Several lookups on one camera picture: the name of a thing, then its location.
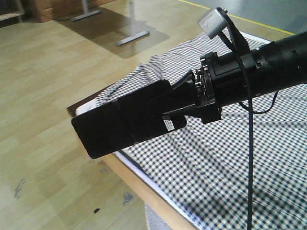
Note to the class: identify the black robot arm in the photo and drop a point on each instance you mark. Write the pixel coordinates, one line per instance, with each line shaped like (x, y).
(274, 66)

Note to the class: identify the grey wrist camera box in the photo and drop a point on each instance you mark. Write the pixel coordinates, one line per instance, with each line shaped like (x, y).
(213, 21)

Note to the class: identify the grey metal desk legs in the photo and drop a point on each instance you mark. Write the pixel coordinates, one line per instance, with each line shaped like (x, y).
(117, 21)

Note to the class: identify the black smartphone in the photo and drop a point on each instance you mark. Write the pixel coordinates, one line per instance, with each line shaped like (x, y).
(125, 121)

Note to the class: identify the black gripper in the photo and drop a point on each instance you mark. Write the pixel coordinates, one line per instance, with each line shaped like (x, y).
(217, 83)

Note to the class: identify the wooden bed frame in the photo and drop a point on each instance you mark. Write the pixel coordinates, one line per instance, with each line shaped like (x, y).
(148, 191)

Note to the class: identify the black white checkered quilt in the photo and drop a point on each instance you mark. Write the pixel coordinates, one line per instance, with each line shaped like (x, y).
(203, 168)

